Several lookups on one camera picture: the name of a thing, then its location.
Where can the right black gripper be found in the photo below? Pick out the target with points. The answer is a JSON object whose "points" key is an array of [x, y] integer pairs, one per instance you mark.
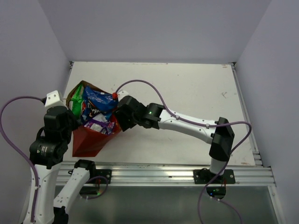
{"points": [[120, 115]]}

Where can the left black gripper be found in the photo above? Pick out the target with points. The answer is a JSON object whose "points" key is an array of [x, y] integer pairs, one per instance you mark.
{"points": [[76, 123]]}

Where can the green Chuba cassava chips bag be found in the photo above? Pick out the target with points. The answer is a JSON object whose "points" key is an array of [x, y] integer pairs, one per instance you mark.
{"points": [[77, 101]]}

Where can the purple snack packet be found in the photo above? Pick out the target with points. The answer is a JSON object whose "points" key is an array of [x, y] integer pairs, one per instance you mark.
{"points": [[100, 124]]}

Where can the blue Doritos chips bag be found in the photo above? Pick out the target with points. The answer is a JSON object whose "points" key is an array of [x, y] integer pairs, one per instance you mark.
{"points": [[97, 102]]}

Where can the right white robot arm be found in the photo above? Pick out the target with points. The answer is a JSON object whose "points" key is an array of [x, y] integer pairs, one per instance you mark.
{"points": [[218, 133]]}

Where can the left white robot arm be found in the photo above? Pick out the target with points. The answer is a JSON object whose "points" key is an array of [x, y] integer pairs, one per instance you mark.
{"points": [[46, 154]]}

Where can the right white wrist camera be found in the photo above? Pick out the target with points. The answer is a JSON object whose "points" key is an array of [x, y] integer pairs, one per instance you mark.
{"points": [[118, 96]]}

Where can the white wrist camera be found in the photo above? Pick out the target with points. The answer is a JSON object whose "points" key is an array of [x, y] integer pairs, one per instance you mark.
{"points": [[118, 96], [53, 99]]}

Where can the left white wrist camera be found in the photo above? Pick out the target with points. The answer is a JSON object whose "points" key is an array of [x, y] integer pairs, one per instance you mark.
{"points": [[53, 99]]}

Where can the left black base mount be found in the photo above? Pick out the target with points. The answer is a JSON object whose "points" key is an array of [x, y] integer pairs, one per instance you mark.
{"points": [[106, 173]]}

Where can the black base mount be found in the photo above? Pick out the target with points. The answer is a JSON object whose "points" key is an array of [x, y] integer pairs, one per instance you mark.
{"points": [[106, 173], [203, 176]]}

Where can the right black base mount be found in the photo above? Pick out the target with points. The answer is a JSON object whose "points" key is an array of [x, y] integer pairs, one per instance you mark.
{"points": [[203, 176]]}

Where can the aluminium frame rail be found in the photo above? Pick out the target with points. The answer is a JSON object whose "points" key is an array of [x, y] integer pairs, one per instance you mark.
{"points": [[131, 174]]}

